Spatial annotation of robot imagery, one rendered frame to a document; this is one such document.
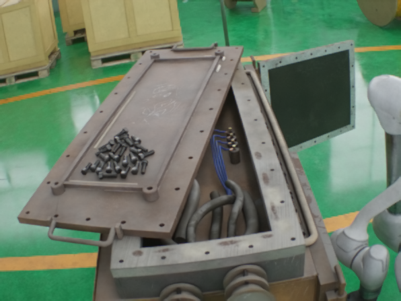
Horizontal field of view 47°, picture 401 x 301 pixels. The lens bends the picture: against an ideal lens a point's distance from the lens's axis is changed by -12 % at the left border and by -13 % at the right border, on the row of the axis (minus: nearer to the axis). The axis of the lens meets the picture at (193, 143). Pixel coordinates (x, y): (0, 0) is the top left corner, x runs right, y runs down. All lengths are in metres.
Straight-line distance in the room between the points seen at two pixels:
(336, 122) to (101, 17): 4.08
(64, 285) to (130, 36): 3.94
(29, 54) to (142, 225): 5.63
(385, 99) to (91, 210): 0.93
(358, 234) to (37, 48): 5.54
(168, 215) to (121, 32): 5.26
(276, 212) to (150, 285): 0.36
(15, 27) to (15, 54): 0.39
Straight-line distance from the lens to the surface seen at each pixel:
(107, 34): 6.44
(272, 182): 1.38
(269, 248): 1.17
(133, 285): 1.21
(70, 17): 7.85
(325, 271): 1.26
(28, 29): 6.66
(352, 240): 1.72
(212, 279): 1.20
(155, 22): 6.38
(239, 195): 1.37
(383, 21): 7.37
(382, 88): 1.59
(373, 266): 1.65
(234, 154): 1.66
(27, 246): 3.63
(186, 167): 1.44
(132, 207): 1.32
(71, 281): 3.22
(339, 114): 2.93
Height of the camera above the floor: 2.11
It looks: 29 degrees down
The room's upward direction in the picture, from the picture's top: 8 degrees counter-clockwise
